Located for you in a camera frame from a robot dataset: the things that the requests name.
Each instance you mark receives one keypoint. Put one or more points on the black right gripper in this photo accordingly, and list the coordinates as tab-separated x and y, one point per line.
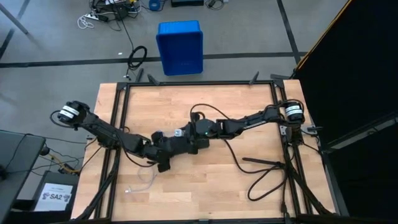
189	133

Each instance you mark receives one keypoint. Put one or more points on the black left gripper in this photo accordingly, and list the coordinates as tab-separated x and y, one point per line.
158	149

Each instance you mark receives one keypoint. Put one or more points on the white USB charger cube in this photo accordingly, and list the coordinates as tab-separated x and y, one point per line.
178	133

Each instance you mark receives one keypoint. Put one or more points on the black power strip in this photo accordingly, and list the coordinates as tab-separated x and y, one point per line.
186	147

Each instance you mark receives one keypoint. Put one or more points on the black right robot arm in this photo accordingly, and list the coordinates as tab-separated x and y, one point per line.
248	123

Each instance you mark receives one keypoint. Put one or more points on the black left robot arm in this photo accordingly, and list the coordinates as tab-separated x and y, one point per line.
102	130

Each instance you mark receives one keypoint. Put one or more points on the blue plastic bin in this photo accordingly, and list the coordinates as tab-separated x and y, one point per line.
180	46

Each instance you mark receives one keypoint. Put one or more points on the black box SA2 label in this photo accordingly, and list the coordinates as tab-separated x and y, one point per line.
56	196

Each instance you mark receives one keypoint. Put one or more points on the flat black box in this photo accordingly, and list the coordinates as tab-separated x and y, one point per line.
186	3

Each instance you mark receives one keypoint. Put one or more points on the small black adapter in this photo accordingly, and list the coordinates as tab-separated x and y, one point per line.
211	3

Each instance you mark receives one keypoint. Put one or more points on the blue tape roll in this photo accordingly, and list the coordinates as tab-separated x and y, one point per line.
150	6

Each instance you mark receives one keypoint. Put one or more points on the black power adapter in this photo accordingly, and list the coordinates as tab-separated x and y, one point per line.
122	12

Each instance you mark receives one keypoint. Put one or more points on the black side table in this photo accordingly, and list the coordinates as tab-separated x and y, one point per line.
18	155

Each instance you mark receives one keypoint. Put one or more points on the white power strip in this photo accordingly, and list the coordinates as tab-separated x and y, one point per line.
93	16

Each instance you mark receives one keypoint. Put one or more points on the black curtain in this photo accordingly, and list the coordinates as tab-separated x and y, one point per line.
357	62

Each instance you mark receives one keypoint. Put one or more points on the black aluminium table frame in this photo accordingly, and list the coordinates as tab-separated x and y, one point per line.
199	83

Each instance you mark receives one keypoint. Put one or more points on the grey metal clamp bracket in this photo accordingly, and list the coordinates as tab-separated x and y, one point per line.
311	128

